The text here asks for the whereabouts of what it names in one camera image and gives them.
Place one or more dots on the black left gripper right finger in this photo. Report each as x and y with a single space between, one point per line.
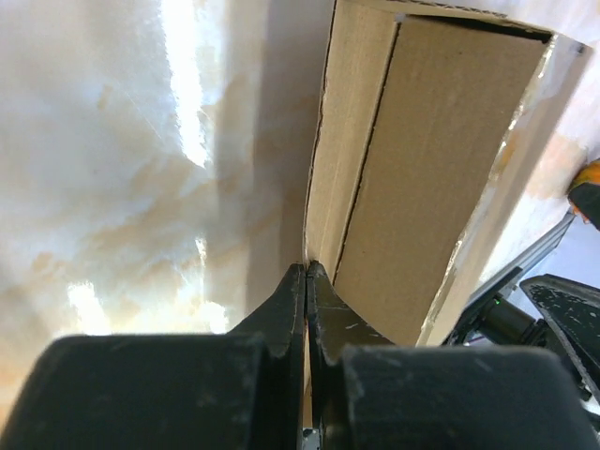
338 335

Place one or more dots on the brown cardboard express box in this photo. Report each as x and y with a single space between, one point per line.
432 119

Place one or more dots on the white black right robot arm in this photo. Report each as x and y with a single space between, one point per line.
549 312

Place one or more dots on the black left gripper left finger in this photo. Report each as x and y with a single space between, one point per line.
280 319

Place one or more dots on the pineapple with green crown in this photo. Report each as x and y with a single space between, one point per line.
583 193

